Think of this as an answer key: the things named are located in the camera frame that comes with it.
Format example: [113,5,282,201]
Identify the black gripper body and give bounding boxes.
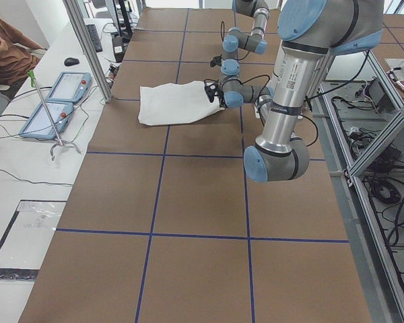
[209,55,223,67]
[204,82,225,104]

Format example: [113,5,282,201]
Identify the white long-sleeve printed shirt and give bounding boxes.
[138,81,223,126]

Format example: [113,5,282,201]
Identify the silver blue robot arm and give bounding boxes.
[205,1,384,182]
[209,0,270,67]

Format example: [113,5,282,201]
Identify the black keyboard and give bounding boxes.
[86,24,103,52]

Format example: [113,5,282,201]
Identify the upper blue teach pendant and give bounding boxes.
[46,72,92,104]

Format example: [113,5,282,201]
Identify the blue teach pendant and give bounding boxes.
[46,72,92,104]
[19,102,73,140]

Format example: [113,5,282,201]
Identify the black computer mouse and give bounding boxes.
[63,57,79,67]

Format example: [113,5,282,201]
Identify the lower blue teach pendant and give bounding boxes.
[19,102,73,140]

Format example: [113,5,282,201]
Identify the metal stand with green clip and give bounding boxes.
[26,69,83,162]

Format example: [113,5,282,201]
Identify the seated person in brown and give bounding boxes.
[0,18,43,100]

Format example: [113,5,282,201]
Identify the clear plastic bag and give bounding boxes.
[0,200,66,282]

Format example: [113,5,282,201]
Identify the aluminium frame post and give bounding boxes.
[63,0,112,103]

